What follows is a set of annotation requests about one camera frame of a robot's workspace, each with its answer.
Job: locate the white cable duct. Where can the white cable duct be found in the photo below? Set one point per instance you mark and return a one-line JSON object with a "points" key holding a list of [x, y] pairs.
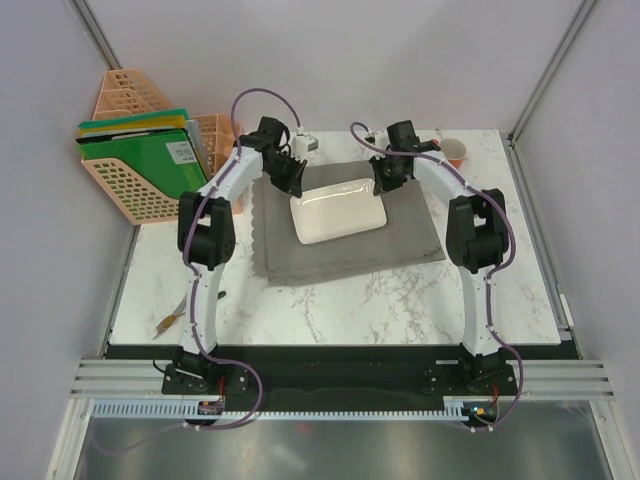
{"points": [[208, 409]]}

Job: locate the knife pink handle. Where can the knife pink handle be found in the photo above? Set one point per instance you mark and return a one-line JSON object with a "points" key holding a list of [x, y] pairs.
{"points": [[180, 308]]}

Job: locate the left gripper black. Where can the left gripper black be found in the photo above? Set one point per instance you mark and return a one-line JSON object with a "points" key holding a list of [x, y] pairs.
{"points": [[294, 184]]}

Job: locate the green folder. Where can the green folder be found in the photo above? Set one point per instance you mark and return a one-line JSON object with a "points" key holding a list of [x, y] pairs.
{"points": [[165, 158]]}

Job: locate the right aluminium frame post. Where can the right aluminium frame post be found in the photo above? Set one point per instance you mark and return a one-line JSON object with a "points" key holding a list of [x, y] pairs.
{"points": [[570, 36]]}

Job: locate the left aluminium frame post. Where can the left aluminium frame post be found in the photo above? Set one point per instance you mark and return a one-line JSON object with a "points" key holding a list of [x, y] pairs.
{"points": [[95, 32]]}

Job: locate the white rectangular plate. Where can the white rectangular plate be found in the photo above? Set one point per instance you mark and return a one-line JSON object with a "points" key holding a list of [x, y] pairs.
{"points": [[336, 211]]}

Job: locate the orange mug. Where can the orange mug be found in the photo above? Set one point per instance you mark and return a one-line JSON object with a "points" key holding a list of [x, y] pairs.
{"points": [[454, 151]]}

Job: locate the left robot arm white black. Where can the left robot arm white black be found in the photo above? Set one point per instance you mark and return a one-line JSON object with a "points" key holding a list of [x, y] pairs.
{"points": [[207, 240]]}

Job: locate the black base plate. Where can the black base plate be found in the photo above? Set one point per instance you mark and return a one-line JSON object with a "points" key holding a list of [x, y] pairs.
{"points": [[352, 376]]}

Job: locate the yellow folder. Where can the yellow folder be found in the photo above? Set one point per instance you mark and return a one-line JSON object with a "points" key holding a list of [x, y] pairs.
{"points": [[171, 118]]}

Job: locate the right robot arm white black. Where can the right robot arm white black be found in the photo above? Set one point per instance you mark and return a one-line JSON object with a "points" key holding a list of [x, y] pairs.
{"points": [[479, 240]]}

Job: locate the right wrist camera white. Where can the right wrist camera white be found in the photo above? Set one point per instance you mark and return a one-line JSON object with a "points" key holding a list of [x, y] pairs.
{"points": [[378, 139]]}

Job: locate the aluminium frame post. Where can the aluminium frame post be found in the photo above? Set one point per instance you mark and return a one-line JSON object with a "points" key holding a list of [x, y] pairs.
{"points": [[570, 36], [95, 32]]}

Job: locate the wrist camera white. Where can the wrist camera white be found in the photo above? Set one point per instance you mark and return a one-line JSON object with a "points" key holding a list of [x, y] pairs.
{"points": [[303, 144], [378, 139]]}

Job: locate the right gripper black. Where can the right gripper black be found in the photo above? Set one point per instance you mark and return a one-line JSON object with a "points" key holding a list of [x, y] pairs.
{"points": [[382, 185]]}

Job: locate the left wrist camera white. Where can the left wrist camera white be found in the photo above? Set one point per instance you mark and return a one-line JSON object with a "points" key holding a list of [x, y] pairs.
{"points": [[303, 144]]}

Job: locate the peach file organizer rack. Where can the peach file organizer rack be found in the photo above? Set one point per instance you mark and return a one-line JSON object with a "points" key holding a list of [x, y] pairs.
{"points": [[128, 92]]}

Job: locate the aluminium rail profile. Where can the aluminium rail profile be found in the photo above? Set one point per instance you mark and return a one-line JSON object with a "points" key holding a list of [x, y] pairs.
{"points": [[543, 380]]}

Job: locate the gold fork green handle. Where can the gold fork green handle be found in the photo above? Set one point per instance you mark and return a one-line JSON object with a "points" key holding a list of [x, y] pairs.
{"points": [[166, 323]]}

